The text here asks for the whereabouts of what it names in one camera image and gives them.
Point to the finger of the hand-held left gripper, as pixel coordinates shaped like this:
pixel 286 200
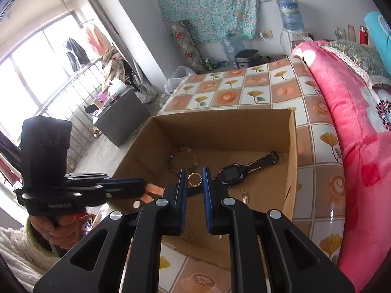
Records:
pixel 85 176
pixel 122 189

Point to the grey curtain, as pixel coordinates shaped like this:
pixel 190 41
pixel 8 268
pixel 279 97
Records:
pixel 113 30

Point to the pile of clothes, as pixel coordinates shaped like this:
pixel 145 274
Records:
pixel 113 64

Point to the white plastic bags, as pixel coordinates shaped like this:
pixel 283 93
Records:
pixel 177 81

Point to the dark cabinet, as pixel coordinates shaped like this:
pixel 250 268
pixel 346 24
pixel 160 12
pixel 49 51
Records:
pixel 122 119

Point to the white water dispenser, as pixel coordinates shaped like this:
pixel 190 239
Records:
pixel 290 42

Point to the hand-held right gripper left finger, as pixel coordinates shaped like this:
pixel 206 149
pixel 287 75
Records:
pixel 182 201

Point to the large window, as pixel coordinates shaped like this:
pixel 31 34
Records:
pixel 30 76

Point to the metal railing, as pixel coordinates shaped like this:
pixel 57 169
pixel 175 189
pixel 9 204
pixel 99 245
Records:
pixel 76 97

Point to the teal floral wall cloth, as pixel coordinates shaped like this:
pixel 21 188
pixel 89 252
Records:
pixel 210 6

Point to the dark rice cooker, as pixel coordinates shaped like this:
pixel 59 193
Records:
pixel 247 59

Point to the gold leaf charm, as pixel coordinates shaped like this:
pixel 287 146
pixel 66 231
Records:
pixel 245 197

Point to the clear water jug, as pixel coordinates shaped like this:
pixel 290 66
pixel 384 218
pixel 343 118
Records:
pixel 230 47

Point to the wall power socket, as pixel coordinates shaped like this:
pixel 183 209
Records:
pixel 266 34

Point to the pink bottle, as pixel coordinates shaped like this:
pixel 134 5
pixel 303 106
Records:
pixel 352 33

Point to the hanging pink garment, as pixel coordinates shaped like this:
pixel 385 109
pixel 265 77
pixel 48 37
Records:
pixel 96 38

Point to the brown cardboard box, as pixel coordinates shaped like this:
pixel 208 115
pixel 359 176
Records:
pixel 213 134

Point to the hanging dark jacket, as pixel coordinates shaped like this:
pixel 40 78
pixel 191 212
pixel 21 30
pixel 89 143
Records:
pixel 76 52

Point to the pink floral blanket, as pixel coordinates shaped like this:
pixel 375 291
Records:
pixel 351 128

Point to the person's left hand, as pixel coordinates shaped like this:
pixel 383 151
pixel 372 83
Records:
pixel 70 232

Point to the grey patterned cushion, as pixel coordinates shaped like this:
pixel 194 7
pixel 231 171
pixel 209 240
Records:
pixel 186 45

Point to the red thermos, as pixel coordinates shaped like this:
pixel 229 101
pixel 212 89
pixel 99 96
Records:
pixel 362 35

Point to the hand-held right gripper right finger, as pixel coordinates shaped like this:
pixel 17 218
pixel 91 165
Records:
pixel 208 201

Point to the cyan cartoon pillow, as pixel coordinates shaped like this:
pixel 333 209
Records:
pixel 378 27

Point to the glass jar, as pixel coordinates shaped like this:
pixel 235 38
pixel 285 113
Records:
pixel 340 34

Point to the blue water jug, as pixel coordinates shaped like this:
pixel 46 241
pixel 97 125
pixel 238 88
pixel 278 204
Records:
pixel 290 13

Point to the pink packet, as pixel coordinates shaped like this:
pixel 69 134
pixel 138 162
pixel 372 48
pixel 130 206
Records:
pixel 102 97

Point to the green bottles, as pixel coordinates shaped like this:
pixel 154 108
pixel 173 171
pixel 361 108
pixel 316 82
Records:
pixel 209 64

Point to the grey lace pillow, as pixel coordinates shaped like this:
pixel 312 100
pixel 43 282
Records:
pixel 357 55

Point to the pair of light shoes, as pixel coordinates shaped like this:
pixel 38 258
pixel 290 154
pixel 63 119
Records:
pixel 96 132

